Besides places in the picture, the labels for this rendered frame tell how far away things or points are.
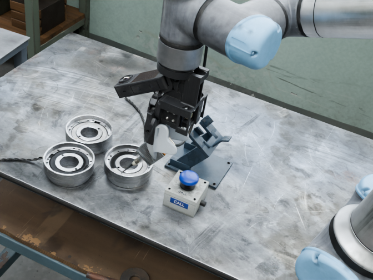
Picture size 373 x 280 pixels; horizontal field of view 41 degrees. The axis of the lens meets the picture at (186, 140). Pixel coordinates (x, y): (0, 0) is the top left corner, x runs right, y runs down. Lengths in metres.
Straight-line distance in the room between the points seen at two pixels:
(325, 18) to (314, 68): 1.85
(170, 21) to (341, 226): 0.39
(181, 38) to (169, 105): 0.13
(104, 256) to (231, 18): 0.73
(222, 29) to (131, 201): 0.46
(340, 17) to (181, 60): 0.25
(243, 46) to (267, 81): 2.01
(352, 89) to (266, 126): 1.36
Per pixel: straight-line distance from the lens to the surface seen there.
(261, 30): 0.70
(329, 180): 1.22
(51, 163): 1.08
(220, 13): 0.73
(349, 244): 0.73
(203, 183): 1.04
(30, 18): 2.60
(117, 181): 1.05
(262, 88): 2.74
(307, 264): 0.77
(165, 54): 0.81
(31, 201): 1.39
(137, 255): 1.27
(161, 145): 0.92
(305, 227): 1.08
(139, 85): 0.88
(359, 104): 2.67
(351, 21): 0.76
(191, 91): 0.84
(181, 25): 0.77
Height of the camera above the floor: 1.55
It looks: 39 degrees down
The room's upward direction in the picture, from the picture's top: 10 degrees clockwise
